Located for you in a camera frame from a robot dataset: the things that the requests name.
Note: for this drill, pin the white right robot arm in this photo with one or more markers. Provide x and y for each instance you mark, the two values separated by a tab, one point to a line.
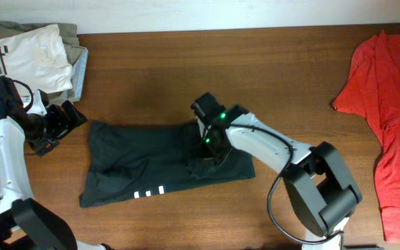
322	191

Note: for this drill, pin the folded white t-shirt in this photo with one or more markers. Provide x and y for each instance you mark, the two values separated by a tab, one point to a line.
38	59

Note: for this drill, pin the red printed t-shirt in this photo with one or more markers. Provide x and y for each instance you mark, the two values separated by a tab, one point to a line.
372	91

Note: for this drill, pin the dark green Nike t-shirt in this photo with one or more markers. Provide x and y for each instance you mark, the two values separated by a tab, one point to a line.
126	162

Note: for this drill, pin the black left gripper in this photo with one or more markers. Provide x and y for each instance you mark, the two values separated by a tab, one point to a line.
64	126

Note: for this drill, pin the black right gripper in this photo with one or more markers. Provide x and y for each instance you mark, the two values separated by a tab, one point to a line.
205	152

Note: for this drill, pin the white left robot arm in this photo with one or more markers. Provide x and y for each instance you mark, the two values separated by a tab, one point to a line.
25	223

